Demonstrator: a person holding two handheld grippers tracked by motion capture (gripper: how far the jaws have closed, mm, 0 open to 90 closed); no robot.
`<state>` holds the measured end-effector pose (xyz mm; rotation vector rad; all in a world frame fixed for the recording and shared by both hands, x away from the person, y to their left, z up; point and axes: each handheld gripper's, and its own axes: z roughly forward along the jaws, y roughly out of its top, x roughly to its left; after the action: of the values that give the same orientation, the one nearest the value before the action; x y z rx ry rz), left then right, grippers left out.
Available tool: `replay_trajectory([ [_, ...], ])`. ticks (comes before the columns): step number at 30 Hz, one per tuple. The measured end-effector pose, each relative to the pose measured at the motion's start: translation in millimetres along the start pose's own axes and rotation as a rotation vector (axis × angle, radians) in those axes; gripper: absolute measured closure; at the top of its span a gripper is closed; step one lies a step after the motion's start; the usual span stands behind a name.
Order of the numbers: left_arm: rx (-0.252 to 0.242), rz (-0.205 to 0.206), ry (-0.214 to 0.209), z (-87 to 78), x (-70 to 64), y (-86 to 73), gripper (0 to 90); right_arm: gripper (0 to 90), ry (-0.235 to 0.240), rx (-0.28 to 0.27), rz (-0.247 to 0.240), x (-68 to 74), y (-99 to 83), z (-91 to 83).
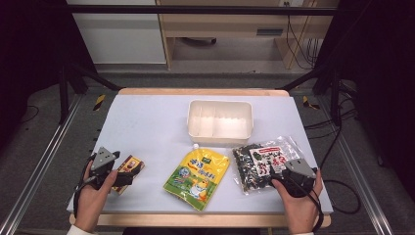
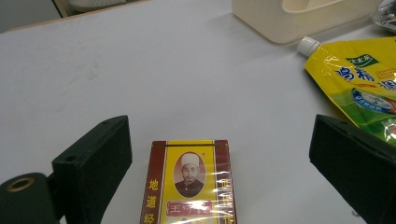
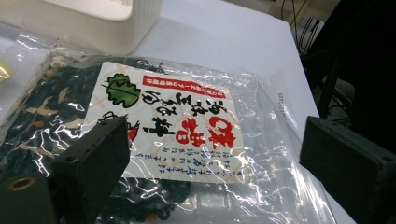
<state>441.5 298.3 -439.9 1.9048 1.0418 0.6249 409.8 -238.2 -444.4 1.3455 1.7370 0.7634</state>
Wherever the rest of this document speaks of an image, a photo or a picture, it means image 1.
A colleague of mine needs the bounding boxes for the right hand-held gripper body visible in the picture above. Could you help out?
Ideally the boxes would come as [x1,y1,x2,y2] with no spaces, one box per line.
[277,159,319,199]

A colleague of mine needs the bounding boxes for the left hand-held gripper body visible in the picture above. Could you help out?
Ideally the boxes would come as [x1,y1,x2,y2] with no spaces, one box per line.
[85,146,121,191]

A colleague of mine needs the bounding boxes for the clear bag of dried seaweed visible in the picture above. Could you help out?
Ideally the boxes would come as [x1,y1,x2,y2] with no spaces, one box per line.
[232,135,302,196]

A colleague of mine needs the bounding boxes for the yellow spout pouch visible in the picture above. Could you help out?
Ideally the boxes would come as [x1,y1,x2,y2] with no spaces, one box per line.
[162,143,231,212]

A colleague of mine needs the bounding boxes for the white plastic storage box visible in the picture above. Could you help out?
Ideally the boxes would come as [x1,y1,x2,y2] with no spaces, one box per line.
[186,99,254,146]

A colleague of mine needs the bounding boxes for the person's right hand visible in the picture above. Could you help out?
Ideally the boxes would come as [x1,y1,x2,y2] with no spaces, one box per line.
[271,169,324,234]

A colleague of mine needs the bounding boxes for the person's left hand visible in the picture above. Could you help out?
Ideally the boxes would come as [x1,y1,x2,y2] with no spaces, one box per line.
[73,160,119,231]

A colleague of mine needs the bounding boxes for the white table cover sheet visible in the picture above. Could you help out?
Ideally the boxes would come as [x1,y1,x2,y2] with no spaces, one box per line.
[67,94,334,214]

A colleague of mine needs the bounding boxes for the black yellow tape mark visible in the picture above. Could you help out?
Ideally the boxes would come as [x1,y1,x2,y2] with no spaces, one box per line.
[301,95,321,111]

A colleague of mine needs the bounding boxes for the black metal stand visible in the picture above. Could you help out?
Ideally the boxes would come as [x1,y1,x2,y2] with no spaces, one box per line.
[58,62,122,125]
[280,62,344,126]

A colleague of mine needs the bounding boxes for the wooden table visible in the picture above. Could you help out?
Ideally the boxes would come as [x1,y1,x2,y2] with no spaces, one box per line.
[69,87,332,228]

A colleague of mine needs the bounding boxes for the black curtain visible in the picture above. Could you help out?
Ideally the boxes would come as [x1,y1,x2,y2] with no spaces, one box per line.
[0,0,99,148]
[312,0,415,197]

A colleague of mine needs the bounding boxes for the white cabinet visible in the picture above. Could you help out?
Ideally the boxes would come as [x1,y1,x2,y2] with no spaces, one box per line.
[66,0,167,65]

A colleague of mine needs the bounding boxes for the light wooden desk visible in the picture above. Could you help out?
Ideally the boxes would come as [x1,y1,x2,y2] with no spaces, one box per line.
[156,0,341,71]

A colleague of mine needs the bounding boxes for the black horizontal metal bar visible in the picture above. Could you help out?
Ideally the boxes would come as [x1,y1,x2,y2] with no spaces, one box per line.
[65,4,341,17]

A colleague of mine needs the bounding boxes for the left hand-held gripper black cable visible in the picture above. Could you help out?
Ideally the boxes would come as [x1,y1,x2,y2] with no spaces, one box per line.
[72,153,99,218]

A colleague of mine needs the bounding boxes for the hand-held gripper black cable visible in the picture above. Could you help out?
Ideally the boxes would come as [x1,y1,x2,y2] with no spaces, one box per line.
[72,153,99,218]
[293,177,325,233]

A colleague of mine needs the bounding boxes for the right hand-held gripper black cable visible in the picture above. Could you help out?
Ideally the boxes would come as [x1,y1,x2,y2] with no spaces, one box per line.
[293,177,325,233]

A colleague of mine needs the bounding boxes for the aluminium floor rail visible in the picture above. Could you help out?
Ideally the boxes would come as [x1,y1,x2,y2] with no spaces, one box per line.
[317,96,394,235]
[0,94,82,235]

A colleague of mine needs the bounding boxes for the black looped floor cable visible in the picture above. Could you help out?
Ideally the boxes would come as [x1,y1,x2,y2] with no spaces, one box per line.
[302,81,362,215]

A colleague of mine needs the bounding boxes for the thin black floor cable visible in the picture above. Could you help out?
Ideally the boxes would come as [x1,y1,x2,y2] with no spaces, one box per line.
[19,105,40,124]

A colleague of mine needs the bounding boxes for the black hanging cables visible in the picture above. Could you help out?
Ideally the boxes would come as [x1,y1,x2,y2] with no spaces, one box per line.
[285,1,320,71]

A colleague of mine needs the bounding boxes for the white wall socket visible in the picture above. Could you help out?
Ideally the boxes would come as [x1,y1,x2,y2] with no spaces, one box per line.
[278,0,305,8]

